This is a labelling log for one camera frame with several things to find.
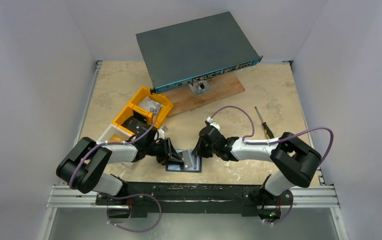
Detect yellow black screwdriver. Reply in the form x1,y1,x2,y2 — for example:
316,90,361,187
254,106,274,139

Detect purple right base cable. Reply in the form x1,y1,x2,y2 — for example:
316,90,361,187
262,192,295,226

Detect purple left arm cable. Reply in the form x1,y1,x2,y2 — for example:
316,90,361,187
69,112,160,190

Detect black item in bin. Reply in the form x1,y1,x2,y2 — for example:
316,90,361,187
122,111,150,134

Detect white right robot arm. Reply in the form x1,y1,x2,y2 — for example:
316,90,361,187
192,125,322,204

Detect grey cards in bin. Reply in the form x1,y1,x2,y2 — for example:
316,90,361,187
138,96,163,115

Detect white plastic bin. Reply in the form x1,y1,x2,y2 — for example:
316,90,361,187
96,124,135,169

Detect yellow plastic bin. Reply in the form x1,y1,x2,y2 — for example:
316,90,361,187
112,86,173,134

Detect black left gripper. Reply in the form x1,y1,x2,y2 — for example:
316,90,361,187
145,137,182,165

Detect wooden board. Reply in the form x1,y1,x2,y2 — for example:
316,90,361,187
163,73,245,118

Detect navy blue card holder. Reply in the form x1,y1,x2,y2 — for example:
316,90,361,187
165,149,202,173

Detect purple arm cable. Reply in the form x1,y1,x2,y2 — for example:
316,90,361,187
209,105,334,165
69,112,160,190

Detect grey metal switch stand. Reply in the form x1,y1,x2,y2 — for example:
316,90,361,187
189,80,212,96

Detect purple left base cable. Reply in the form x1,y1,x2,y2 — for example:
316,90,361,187
106,193,163,234

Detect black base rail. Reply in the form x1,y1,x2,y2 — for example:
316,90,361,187
96,182,293,220

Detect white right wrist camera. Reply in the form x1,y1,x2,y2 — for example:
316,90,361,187
205,116,220,131

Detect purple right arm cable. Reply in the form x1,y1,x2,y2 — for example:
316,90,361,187
209,105,334,165

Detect aluminium frame rail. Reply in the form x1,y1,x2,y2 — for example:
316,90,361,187
47,185,97,208

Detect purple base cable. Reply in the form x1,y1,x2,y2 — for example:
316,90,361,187
106,193,163,234
262,192,295,226

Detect grey network switch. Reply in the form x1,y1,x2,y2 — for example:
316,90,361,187
136,11,262,94

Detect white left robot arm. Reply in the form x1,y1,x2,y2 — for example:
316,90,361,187
56,128,184,205

